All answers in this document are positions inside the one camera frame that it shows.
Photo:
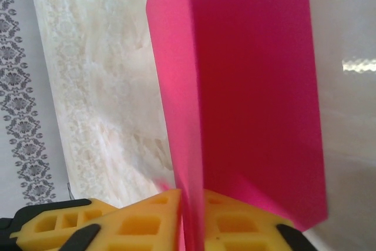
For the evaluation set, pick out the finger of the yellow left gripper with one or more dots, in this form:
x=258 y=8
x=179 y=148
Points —
x=38 y=227

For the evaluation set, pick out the pink square paper sheet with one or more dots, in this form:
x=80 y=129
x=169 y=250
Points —
x=249 y=86

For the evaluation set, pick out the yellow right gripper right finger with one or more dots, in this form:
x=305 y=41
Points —
x=235 y=227

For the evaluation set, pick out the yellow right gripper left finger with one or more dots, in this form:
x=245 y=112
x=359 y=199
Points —
x=141 y=227

